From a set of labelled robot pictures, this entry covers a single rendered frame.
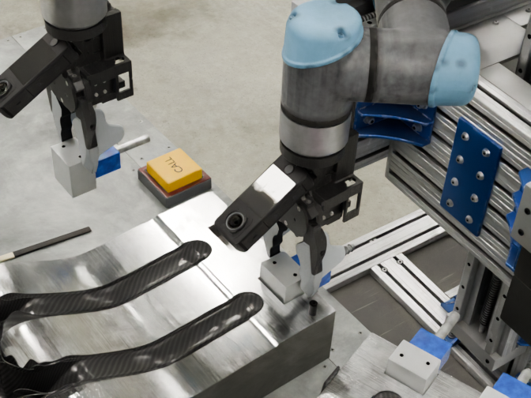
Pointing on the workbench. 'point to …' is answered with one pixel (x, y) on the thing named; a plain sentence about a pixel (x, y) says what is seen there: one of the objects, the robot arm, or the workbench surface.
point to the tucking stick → (44, 244)
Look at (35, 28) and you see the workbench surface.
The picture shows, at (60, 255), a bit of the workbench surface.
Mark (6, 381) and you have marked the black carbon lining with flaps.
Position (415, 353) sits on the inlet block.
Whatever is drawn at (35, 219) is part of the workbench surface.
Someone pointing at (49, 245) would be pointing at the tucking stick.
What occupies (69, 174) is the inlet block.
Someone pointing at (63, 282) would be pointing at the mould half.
